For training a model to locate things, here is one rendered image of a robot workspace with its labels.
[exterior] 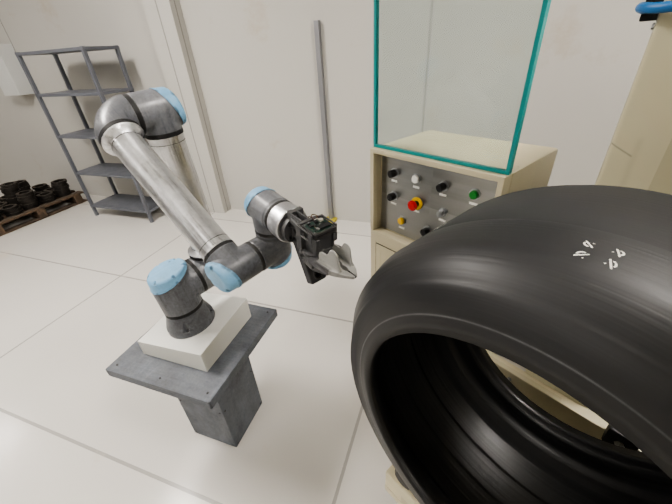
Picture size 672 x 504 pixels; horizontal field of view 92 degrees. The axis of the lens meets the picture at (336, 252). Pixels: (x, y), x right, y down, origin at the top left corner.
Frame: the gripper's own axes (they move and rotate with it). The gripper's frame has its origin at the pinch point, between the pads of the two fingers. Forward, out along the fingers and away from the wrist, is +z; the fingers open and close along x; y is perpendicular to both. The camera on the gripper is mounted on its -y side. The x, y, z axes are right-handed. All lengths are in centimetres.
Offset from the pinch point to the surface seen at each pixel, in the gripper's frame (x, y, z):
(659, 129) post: 28, 32, 30
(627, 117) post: 27.5, 32.5, 25.8
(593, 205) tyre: 4.0, 28.5, 30.3
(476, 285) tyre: -10.9, 23.8, 27.2
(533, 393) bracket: 25, -25, 36
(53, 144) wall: -34, -121, -558
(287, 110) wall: 150, -40, -249
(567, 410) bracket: 25, -23, 42
